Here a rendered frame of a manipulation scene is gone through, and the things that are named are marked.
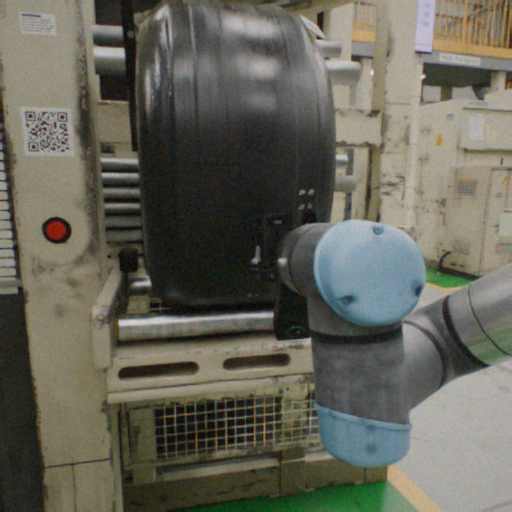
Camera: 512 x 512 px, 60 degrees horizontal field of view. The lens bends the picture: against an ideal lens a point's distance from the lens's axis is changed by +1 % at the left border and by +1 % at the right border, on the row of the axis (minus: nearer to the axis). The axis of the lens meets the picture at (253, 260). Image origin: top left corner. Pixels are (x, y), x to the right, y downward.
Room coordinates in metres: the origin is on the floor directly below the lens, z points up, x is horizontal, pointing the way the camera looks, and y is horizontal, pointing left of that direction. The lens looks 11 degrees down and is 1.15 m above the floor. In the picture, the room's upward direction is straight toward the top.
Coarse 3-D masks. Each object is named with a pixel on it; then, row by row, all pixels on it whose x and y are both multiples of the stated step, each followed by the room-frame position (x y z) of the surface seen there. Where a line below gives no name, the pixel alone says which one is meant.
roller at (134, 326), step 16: (272, 304) 0.76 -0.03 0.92; (128, 320) 0.69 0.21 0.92; (144, 320) 0.70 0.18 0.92; (160, 320) 0.70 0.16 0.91; (176, 320) 0.70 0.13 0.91; (192, 320) 0.71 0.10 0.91; (208, 320) 0.71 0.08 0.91; (224, 320) 0.72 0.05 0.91; (240, 320) 0.72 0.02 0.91; (256, 320) 0.73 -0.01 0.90; (272, 320) 0.73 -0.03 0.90; (128, 336) 0.69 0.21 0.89; (144, 336) 0.69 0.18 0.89; (160, 336) 0.70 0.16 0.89; (176, 336) 0.71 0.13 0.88
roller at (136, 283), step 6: (144, 276) 0.99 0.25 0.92; (132, 282) 0.96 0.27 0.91; (138, 282) 0.96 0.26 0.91; (144, 282) 0.97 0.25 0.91; (132, 288) 0.96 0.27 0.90; (138, 288) 0.96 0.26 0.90; (144, 288) 0.96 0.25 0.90; (150, 288) 0.96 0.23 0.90; (132, 294) 0.96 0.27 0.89; (138, 294) 0.96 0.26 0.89; (144, 294) 0.97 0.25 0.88; (150, 294) 0.97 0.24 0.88
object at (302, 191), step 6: (300, 186) 0.62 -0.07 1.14; (306, 186) 0.63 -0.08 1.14; (312, 186) 0.63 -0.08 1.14; (300, 192) 0.62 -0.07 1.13; (306, 192) 0.63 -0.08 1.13; (312, 192) 0.63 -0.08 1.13; (300, 198) 0.63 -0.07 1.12; (306, 198) 0.63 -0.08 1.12; (312, 198) 0.63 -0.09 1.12; (300, 204) 0.63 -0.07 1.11; (306, 204) 0.63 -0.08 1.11; (312, 204) 0.64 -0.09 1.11; (300, 210) 0.63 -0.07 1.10; (306, 210) 0.63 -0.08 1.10; (312, 210) 0.64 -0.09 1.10
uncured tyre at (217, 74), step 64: (192, 0) 0.74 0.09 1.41; (192, 64) 0.62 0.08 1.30; (256, 64) 0.64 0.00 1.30; (320, 64) 0.70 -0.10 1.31; (192, 128) 0.59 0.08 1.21; (256, 128) 0.61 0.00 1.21; (320, 128) 0.64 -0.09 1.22; (192, 192) 0.59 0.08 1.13; (256, 192) 0.61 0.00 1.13; (320, 192) 0.64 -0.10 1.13; (192, 256) 0.62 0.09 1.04
